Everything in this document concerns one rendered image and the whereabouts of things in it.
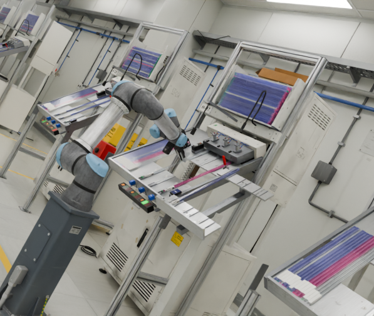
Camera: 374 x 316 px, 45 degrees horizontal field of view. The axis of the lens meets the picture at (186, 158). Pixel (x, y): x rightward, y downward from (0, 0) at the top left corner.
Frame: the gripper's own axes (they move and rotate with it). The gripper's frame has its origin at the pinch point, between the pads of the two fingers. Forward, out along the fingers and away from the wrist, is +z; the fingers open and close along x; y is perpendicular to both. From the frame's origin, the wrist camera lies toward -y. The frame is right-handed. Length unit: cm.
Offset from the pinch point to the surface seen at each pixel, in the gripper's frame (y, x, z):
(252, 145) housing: 35.7, -25.5, 1.2
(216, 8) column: 252, 284, 30
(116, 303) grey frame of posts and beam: -80, -36, 26
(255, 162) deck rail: 30.2, -32.0, 8.2
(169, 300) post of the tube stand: -60, -60, 23
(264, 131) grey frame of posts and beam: 46, -26, -2
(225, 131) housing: 37.1, 2.7, 1.6
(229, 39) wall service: 206, 208, 43
